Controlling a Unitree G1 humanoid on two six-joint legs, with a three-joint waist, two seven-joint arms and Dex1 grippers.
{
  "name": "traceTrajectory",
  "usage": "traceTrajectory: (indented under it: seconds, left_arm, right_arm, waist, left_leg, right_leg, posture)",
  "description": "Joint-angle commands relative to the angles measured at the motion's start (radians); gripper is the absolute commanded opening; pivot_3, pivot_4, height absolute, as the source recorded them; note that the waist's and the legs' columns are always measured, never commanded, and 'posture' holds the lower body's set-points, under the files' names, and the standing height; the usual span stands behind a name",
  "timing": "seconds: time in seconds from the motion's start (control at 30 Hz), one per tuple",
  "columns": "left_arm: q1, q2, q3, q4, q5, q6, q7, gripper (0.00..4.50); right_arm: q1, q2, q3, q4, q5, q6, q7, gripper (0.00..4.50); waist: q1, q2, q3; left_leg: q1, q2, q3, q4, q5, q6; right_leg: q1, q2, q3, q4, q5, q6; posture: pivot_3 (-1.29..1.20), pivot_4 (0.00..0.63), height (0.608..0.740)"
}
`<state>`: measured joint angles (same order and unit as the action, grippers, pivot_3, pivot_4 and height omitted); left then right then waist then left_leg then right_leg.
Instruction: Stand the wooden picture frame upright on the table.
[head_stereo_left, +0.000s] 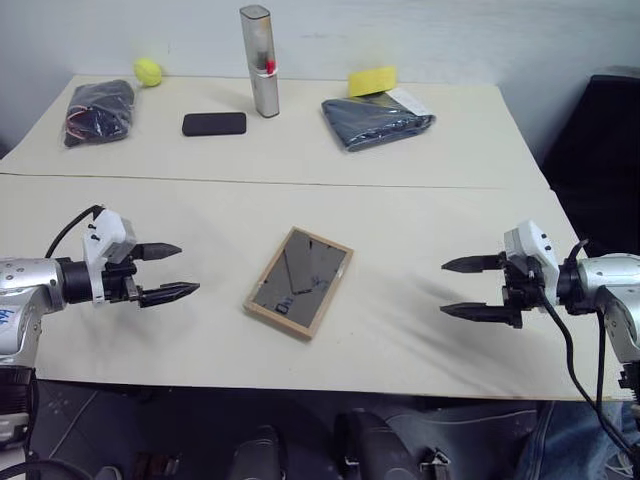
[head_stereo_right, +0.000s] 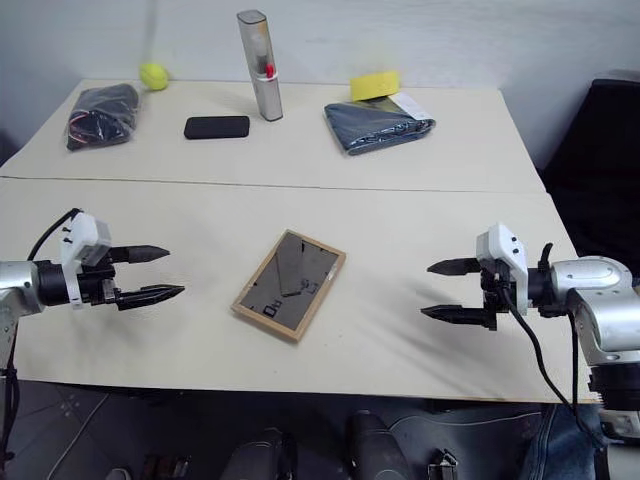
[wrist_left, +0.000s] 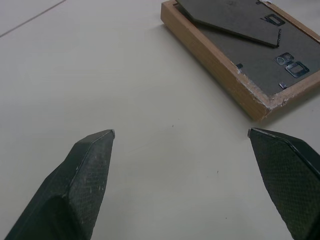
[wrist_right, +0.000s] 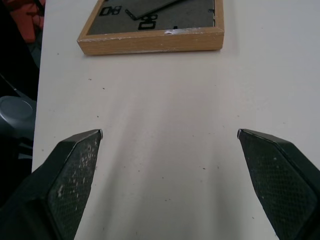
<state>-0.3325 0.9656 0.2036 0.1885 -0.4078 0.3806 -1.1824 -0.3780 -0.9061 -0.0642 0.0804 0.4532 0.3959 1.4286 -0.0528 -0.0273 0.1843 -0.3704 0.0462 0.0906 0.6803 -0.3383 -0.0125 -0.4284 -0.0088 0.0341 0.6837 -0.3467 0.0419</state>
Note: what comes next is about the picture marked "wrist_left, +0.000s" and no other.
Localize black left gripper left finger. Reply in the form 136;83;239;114
4;129;116;240

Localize wooden picture frame face down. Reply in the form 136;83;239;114
160;0;320;123

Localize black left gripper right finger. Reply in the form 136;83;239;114
246;127;320;240

